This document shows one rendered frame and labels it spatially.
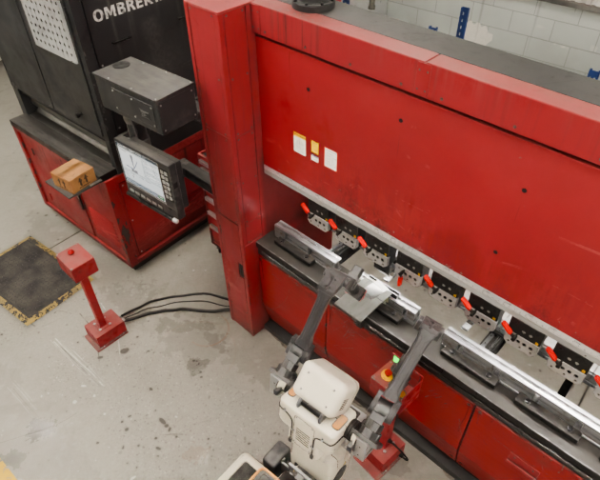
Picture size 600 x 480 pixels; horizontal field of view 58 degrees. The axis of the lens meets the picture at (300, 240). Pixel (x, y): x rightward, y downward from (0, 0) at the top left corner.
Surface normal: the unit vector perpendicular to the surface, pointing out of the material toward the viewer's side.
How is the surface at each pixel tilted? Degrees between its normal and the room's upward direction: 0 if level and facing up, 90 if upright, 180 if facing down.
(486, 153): 90
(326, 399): 48
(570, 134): 90
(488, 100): 90
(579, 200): 90
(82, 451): 0
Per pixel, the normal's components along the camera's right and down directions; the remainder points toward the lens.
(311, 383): -0.48, -0.11
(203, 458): -0.01, -0.74
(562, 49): -0.65, 0.52
